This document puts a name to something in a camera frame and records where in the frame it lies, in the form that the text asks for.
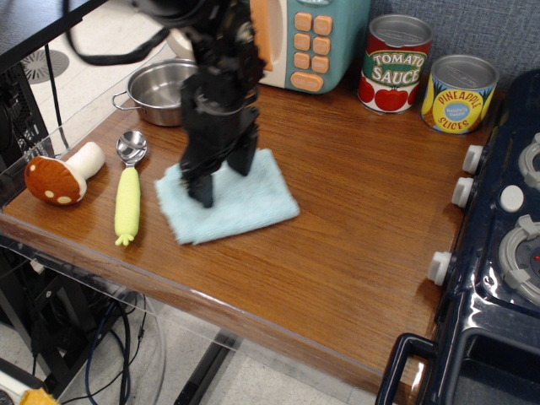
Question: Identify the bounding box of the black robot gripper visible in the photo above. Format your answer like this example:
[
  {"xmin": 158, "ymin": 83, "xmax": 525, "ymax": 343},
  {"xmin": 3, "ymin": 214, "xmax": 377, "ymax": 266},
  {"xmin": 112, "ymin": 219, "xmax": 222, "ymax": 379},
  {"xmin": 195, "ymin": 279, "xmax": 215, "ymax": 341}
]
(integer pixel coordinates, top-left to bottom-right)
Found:
[{"xmin": 179, "ymin": 73, "xmax": 261, "ymax": 209}]

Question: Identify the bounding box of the light blue towel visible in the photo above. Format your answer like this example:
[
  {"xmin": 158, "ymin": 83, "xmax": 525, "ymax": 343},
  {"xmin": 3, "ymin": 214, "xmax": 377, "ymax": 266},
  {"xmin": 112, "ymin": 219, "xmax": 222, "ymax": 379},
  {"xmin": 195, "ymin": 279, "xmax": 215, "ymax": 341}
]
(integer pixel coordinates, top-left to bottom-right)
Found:
[{"xmin": 155, "ymin": 148, "xmax": 300, "ymax": 245}]

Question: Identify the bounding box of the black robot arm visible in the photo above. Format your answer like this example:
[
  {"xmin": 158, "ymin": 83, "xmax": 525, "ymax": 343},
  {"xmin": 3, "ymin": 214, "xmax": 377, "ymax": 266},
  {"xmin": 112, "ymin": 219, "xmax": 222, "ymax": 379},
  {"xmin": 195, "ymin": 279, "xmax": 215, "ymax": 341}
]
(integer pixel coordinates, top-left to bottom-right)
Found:
[{"xmin": 80, "ymin": 1, "xmax": 265, "ymax": 208}]

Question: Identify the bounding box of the small steel pot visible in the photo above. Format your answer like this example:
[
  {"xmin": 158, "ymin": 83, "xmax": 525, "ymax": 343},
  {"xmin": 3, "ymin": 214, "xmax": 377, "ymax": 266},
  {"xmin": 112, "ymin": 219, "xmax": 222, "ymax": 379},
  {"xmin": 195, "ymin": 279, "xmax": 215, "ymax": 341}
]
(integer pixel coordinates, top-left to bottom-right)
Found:
[{"xmin": 111, "ymin": 58, "xmax": 197, "ymax": 127}]

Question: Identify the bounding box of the plush brown mushroom toy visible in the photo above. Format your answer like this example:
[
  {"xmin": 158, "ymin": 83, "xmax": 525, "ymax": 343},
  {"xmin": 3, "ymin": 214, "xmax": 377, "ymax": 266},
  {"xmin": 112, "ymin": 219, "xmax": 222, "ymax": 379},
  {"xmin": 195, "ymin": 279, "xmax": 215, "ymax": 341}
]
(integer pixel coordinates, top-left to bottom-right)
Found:
[{"xmin": 24, "ymin": 142, "xmax": 105, "ymax": 206}]

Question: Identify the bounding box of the toy microwave oven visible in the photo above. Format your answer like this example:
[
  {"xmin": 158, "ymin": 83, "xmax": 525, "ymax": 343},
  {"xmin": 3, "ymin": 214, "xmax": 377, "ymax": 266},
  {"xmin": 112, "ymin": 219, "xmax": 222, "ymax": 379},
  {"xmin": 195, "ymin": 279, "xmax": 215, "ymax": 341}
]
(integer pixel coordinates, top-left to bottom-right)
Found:
[{"xmin": 167, "ymin": 1, "xmax": 370, "ymax": 94}]

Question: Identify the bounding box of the black side desk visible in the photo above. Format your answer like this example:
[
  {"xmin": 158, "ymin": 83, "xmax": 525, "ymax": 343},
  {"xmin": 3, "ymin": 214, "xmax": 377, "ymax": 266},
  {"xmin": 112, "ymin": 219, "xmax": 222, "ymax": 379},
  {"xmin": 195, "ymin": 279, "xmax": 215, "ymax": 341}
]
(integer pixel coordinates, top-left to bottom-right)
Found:
[{"xmin": 1, "ymin": 1, "xmax": 103, "ymax": 170}]

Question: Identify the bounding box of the round floor vent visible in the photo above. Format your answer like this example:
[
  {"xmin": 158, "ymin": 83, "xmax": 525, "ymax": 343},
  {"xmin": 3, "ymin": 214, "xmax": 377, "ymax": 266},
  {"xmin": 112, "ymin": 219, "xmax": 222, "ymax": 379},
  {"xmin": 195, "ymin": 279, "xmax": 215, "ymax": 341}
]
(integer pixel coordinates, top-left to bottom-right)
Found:
[{"xmin": 21, "ymin": 49, "xmax": 69, "ymax": 84}]

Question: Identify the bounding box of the tomato sauce can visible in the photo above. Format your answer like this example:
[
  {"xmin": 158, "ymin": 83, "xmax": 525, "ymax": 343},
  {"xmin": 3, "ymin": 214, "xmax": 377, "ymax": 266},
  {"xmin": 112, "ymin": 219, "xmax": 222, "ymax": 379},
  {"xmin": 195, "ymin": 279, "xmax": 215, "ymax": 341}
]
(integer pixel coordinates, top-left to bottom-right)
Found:
[{"xmin": 358, "ymin": 13, "xmax": 435, "ymax": 113}]

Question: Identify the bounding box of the white stove knob lower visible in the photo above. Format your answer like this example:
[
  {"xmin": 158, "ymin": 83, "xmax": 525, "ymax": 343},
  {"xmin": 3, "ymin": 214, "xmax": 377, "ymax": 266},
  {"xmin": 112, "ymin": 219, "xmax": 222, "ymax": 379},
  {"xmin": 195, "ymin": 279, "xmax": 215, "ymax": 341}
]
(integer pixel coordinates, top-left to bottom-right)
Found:
[{"xmin": 428, "ymin": 251, "xmax": 452, "ymax": 286}]

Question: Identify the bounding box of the white stove knob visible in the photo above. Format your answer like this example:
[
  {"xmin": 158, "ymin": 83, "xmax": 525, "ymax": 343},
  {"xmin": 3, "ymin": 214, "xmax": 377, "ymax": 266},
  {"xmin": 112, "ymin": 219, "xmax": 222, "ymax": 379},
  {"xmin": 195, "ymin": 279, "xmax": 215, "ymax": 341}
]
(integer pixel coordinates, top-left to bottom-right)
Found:
[
  {"xmin": 428, "ymin": 251, "xmax": 452, "ymax": 286},
  {"xmin": 451, "ymin": 177, "xmax": 474, "ymax": 208},
  {"xmin": 462, "ymin": 145, "xmax": 483, "ymax": 175}
]

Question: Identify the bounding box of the white stove knob middle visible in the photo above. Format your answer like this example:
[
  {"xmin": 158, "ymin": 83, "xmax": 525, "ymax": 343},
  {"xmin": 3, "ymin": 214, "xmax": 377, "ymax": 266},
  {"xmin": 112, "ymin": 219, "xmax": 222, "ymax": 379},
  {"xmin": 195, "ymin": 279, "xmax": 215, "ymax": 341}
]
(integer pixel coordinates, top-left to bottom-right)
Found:
[{"xmin": 451, "ymin": 177, "xmax": 474, "ymax": 208}]

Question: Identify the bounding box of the pineapple slices can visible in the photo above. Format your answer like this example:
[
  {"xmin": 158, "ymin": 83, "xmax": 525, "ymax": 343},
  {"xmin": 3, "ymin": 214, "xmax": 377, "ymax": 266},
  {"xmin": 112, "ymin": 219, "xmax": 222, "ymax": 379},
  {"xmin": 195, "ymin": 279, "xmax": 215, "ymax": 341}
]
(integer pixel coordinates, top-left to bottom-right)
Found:
[{"xmin": 421, "ymin": 55, "xmax": 500, "ymax": 135}]

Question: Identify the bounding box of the white stove knob upper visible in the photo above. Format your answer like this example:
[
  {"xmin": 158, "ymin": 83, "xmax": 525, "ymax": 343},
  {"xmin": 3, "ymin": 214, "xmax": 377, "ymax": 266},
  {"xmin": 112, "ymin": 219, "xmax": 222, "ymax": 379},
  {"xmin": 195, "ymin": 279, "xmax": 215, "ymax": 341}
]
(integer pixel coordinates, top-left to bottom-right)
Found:
[{"xmin": 462, "ymin": 145, "xmax": 483, "ymax": 175}]

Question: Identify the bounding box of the yellow fuzzy object corner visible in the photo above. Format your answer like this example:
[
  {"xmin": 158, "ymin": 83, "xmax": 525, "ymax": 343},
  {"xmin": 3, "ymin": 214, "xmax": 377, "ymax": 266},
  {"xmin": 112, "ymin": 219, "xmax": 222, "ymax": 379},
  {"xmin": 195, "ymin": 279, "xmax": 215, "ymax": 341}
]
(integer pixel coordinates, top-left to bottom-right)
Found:
[{"xmin": 19, "ymin": 388, "xmax": 58, "ymax": 405}]

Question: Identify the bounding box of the dark blue toy stove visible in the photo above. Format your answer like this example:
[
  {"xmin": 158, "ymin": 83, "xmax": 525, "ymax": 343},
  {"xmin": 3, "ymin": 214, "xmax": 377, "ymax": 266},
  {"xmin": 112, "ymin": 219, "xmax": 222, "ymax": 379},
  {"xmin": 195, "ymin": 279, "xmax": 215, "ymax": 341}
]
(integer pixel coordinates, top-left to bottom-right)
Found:
[{"xmin": 376, "ymin": 70, "xmax": 539, "ymax": 404}]

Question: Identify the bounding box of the scoop with yellow handle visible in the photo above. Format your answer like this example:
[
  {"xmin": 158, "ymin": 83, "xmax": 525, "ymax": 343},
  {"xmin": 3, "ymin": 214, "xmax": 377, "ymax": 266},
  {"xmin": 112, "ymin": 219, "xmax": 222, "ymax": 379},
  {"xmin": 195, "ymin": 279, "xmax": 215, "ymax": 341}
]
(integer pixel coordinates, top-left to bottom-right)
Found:
[{"xmin": 114, "ymin": 130, "xmax": 148, "ymax": 246}]

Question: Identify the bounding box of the black cable under table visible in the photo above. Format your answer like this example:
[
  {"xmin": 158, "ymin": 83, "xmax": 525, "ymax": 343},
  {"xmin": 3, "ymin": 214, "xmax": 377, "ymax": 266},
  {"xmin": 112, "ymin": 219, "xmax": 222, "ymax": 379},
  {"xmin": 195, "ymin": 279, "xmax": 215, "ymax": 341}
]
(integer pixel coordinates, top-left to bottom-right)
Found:
[{"xmin": 62, "ymin": 294, "xmax": 149, "ymax": 405}]

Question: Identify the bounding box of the blue cable under table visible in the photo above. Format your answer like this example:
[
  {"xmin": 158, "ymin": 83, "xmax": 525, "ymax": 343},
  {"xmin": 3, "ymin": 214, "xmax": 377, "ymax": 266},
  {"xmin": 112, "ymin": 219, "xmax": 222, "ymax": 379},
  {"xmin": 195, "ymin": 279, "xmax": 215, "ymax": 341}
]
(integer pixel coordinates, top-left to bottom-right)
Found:
[{"xmin": 84, "ymin": 299, "xmax": 132, "ymax": 405}]

